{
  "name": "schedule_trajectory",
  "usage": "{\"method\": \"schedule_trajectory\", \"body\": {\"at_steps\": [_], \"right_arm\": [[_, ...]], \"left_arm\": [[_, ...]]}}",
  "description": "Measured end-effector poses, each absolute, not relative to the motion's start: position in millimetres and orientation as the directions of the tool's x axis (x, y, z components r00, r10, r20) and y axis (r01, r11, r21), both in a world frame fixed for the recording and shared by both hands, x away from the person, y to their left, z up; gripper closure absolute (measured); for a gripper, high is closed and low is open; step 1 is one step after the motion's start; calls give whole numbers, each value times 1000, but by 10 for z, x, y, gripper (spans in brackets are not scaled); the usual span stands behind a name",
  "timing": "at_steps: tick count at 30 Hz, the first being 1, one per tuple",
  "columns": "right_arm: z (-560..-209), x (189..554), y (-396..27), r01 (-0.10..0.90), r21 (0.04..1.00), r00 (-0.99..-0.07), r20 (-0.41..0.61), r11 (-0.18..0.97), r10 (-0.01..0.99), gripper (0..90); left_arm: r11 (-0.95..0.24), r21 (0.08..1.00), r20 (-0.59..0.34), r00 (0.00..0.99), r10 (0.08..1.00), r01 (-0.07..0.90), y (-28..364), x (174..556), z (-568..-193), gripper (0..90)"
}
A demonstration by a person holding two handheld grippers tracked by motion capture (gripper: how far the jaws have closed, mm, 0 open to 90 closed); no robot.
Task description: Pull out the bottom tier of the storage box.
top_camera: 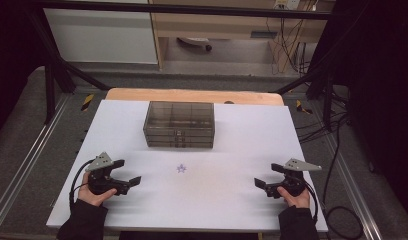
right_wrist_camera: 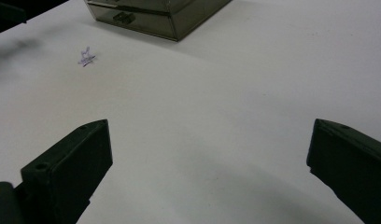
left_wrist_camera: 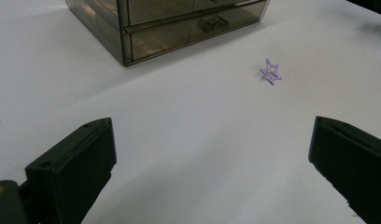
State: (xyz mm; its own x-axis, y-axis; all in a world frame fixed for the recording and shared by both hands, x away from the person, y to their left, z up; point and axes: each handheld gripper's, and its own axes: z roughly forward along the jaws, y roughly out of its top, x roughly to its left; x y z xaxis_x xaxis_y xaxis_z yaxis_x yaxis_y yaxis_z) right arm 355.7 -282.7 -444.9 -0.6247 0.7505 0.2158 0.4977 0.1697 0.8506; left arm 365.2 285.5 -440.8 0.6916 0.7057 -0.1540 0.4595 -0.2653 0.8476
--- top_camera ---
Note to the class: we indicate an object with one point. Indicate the wooden table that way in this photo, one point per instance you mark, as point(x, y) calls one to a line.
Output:
point(178, 95)

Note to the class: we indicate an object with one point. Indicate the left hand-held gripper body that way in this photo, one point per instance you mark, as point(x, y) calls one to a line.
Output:
point(100, 181)

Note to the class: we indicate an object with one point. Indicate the white cabinet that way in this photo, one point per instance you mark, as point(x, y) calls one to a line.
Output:
point(102, 35)

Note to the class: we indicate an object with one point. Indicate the light wooden desk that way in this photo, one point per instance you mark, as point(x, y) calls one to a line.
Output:
point(218, 26)

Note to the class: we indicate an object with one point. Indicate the person's left hand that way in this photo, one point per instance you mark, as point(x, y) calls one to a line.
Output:
point(92, 199)

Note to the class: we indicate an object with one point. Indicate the smoked plastic divided drawer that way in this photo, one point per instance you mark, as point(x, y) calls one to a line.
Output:
point(165, 144)

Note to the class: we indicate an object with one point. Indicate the purple star-shaped hair clip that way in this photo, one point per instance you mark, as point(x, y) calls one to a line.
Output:
point(181, 168)

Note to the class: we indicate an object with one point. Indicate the chair base leg with caster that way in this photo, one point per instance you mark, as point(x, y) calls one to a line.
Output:
point(193, 41)

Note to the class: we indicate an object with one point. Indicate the person's right hand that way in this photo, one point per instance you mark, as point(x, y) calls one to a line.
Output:
point(300, 201)

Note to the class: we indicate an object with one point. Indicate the black metal frame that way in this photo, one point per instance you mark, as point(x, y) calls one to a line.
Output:
point(192, 8)

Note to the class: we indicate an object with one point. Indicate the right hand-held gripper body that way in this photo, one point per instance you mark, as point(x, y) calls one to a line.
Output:
point(293, 181)

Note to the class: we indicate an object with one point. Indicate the smoked plastic drawer organizer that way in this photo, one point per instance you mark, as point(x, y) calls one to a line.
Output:
point(178, 116)

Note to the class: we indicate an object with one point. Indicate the white board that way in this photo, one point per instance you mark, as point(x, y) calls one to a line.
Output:
point(205, 200)

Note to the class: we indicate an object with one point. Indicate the aluminium floor rail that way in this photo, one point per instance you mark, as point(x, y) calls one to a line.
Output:
point(25, 170)
point(353, 190)

